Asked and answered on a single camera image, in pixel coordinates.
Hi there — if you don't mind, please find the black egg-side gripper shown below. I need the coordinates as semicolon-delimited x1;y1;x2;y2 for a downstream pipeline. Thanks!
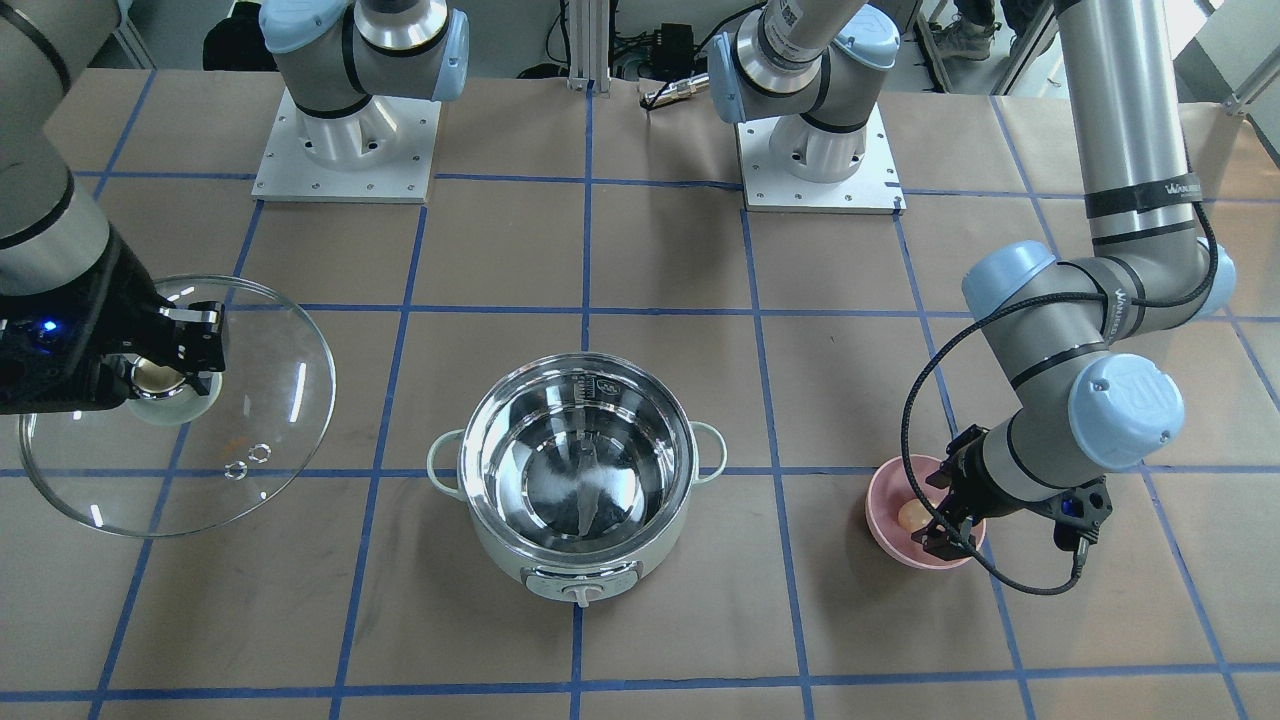
911;424;1041;559

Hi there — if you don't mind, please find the black lid-side gripper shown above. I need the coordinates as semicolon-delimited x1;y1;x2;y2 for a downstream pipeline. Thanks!
1;231;227;415

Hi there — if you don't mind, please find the brown egg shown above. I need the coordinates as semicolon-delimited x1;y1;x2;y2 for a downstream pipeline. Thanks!
896;498;933;533

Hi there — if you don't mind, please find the glass pot lid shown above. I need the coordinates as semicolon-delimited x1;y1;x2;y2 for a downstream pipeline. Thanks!
17;274;337;538

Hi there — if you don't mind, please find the egg-side silver robot arm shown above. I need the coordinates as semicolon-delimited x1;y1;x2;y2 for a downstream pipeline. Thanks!
911;1;1236;560

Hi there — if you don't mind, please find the lid-side silver robot arm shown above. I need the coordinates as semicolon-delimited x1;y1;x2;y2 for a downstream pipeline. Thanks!
1;1;227;415

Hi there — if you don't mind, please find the sage green cooking pot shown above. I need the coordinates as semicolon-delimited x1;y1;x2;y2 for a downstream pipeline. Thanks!
425;351;728;609

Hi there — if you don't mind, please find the pink bowl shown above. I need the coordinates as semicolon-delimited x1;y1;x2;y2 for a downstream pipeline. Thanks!
864;456;972;571

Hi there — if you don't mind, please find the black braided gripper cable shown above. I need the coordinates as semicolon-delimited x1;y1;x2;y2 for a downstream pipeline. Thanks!
900;200;1221;597

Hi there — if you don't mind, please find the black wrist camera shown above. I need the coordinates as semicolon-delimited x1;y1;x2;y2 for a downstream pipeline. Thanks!
1046;475;1114;553

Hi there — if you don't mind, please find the lid-side arm base plate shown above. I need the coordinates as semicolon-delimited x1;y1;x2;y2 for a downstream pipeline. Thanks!
251;92;443;204

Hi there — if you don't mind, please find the egg-side arm base plate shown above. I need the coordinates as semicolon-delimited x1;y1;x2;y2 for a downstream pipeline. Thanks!
733;105;908;215

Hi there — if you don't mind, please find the aluminium frame post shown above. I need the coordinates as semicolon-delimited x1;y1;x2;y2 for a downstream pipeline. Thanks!
566;0;612;96

